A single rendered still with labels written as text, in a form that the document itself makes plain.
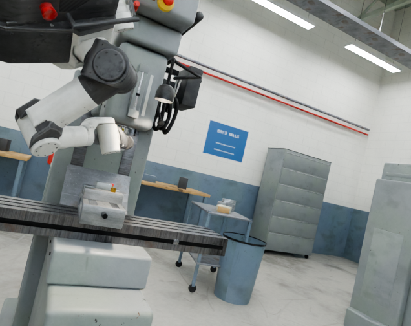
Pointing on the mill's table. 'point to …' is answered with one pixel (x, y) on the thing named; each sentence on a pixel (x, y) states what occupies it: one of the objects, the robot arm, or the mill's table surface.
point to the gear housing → (150, 37)
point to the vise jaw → (102, 195)
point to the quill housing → (148, 116)
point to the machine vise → (114, 213)
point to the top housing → (168, 19)
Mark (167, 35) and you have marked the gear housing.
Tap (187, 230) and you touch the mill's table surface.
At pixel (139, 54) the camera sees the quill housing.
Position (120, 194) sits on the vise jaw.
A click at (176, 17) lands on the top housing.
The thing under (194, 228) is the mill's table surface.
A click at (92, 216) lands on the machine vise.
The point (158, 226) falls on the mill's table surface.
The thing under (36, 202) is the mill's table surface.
